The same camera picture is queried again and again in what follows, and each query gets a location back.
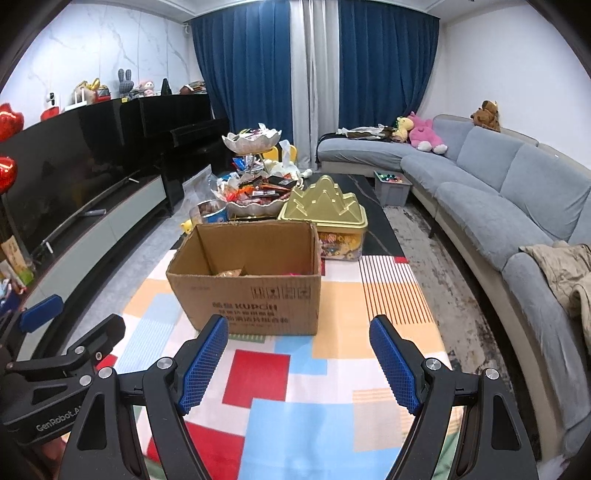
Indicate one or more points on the brown plush toy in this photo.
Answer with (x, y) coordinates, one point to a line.
(487, 116)

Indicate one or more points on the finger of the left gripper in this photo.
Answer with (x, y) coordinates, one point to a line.
(44, 311)
(98, 342)

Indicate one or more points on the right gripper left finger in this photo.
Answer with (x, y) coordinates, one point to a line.
(104, 442)

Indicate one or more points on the beige blanket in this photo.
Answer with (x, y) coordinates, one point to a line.
(567, 272)

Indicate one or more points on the black television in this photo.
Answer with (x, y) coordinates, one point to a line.
(68, 160)

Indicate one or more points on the gold mountain lid tin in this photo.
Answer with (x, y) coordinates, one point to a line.
(340, 219)

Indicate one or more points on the grey storage bin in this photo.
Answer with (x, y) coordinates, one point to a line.
(392, 189)

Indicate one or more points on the grey curved sofa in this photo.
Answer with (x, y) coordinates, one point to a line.
(495, 195)

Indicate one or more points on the gold fortune biscuits packet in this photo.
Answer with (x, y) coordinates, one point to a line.
(231, 273)

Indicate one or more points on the grey tv cabinet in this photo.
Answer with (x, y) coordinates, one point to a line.
(79, 262)

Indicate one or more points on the brown cardboard box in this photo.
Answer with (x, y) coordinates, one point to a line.
(260, 302)

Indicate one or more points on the blue snack can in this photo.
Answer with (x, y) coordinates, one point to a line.
(208, 211)

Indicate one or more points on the yellow plush toy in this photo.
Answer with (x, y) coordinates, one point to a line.
(403, 128)

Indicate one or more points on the blue curtains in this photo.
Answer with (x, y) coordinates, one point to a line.
(307, 68)

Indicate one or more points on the tiered white snack stand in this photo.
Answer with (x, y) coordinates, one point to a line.
(265, 174)

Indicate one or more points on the red heart balloon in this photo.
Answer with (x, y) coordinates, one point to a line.
(11, 124)

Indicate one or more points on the grey bunny plush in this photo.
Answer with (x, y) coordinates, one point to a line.
(126, 84)

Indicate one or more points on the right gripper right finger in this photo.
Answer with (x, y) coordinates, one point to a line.
(493, 442)

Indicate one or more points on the pink plush toy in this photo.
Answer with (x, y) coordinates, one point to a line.
(424, 138)

